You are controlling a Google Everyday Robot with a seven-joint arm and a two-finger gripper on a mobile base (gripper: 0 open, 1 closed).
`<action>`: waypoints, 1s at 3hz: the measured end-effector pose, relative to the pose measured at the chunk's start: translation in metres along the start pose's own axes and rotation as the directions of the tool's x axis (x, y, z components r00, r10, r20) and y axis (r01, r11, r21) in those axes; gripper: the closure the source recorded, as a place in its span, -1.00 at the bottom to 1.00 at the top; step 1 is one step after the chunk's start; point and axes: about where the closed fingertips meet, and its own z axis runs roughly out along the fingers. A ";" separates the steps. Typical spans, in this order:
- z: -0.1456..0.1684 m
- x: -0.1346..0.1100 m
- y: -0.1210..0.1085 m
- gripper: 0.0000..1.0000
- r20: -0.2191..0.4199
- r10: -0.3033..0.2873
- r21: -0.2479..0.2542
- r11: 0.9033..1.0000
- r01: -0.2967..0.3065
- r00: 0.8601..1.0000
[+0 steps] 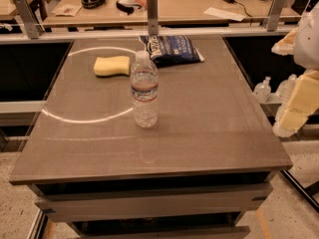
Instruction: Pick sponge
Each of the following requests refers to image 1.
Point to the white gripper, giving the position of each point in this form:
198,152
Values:
308,45

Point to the yellow sponge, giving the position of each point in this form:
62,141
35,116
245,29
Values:
117,65

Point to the small sanitizer bottle right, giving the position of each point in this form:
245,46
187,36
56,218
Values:
285,86

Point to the small sanitizer bottle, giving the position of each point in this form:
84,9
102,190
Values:
262,90
285,86

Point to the small sanitizer bottle left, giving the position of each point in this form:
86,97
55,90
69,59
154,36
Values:
262,90

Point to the white paper sheet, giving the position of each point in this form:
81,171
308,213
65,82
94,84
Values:
224,14

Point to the dark blue chip bag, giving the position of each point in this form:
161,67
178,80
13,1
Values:
171,50

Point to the clear plastic water bottle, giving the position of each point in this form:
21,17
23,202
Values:
144,80

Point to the paper card on desk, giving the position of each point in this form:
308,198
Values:
67,10

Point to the right metal bracket post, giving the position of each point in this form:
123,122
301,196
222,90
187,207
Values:
271,21

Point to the metal bracket post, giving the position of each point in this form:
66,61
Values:
271,21
153,25
31,24

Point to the middle metal bracket post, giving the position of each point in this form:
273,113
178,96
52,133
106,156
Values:
153,25

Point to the left metal bracket post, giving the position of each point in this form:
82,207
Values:
31,24

